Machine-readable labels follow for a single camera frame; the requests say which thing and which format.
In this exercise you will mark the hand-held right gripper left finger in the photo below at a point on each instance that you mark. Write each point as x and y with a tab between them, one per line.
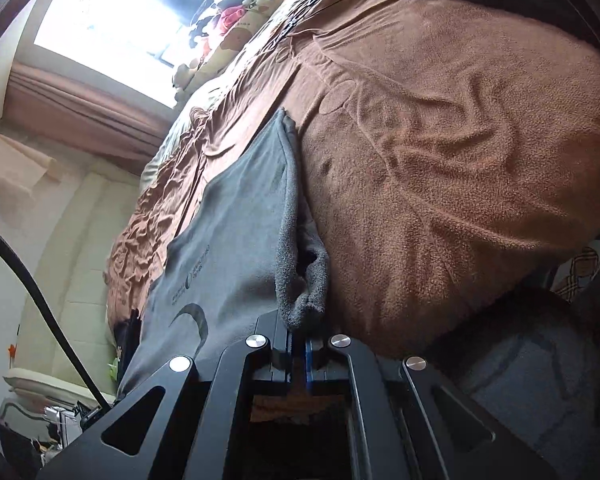
280	360

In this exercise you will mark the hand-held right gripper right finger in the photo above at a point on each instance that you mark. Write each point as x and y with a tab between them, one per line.
310	365

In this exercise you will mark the grey t-shirt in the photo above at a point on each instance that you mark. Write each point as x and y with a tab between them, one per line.
230	240

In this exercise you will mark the green plastic bag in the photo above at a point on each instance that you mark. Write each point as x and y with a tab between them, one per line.
113	369

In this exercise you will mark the cream padded headboard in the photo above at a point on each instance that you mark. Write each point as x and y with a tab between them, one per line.
65	260

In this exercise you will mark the brown blanket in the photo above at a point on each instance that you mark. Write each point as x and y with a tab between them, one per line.
430	160

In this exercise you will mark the orange paper ornament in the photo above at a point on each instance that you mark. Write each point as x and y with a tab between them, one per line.
12	351

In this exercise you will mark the pink curtain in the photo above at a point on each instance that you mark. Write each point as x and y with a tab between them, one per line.
90	110

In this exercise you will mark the bear print long cushion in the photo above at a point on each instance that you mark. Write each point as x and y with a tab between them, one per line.
230	45

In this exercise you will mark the cream hanging cloth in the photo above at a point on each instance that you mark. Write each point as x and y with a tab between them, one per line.
15	160

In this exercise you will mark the bright window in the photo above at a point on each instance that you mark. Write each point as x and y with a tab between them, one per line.
105	20

